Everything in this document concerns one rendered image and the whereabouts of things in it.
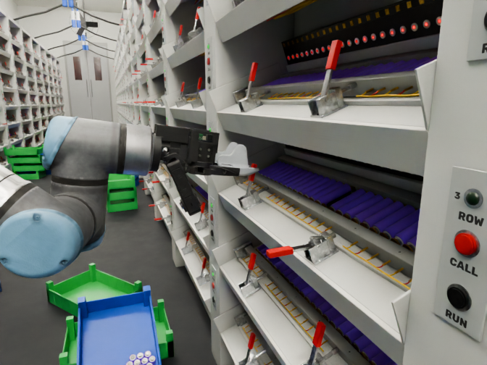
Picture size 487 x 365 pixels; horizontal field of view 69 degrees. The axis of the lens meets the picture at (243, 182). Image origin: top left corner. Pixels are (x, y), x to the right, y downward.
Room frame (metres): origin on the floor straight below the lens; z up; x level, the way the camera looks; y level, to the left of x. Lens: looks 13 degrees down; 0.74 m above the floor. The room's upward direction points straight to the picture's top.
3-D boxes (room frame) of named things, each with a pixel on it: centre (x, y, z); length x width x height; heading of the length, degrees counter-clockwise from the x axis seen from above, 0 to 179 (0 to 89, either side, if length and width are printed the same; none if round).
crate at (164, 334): (0.96, 0.38, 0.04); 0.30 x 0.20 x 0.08; 110
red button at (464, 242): (0.24, -0.16, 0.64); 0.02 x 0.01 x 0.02; 20
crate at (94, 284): (1.23, 0.56, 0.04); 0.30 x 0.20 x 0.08; 57
